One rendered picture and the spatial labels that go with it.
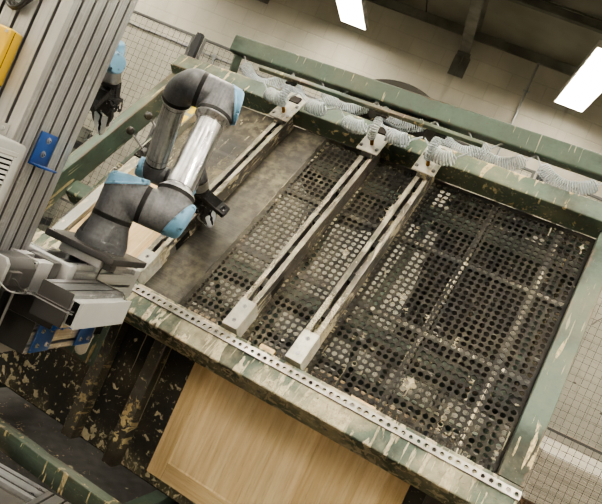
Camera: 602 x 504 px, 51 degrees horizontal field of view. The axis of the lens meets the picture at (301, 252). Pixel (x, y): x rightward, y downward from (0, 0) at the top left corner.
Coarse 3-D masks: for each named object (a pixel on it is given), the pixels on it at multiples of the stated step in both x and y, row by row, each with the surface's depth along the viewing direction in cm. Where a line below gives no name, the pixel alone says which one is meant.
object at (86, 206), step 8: (192, 120) 299; (184, 128) 296; (136, 160) 278; (120, 168) 275; (128, 168) 275; (96, 192) 266; (88, 200) 263; (96, 200) 263; (80, 208) 260; (88, 208) 261; (72, 216) 258; (80, 216) 259; (56, 224) 255; (64, 224) 255; (72, 224) 256
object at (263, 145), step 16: (288, 96) 294; (272, 112) 286; (288, 112) 286; (272, 128) 286; (288, 128) 291; (256, 144) 279; (272, 144) 284; (240, 160) 272; (256, 160) 277; (224, 176) 266; (240, 176) 270; (224, 192) 264; (192, 224) 252; (160, 240) 244; (176, 240) 246; (144, 256) 239; (160, 256) 241; (144, 272) 236
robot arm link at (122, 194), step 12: (108, 180) 181; (120, 180) 179; (132, 180) 179; (144, 180) 182; (108, 192) 179; (120, 192) 179; (132, 192) 180; (144, 192) 181; (96, 204) 181; (108, 204) 179; (120, 204) 179; (132, 204) 180; (120, 216) 180; (132, 216) 182
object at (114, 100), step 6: (102, 84) 234; (108, 84) 233; (120, 84) 240; (114, 90) 239; (120, 90) 242; (114, 96) 240; (108, 102) 237; (114, 102) 238; (120, 102) 242; (102, 108) 238; (108, 108) 237; (114, 108) 242
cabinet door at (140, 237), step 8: (152, 184) 271; (88, 216) 260; (80, 224) 258; (136, 224) 257; (136, 232) 254; (144, 232) 254; (152, 232) 254; (128, 240) 252; (136, 240) 252; (144, 240) 251; (152, 240) 251; (128, 248) 249; (136, 248) 249; (144, 248) 248; (136, 256) 246
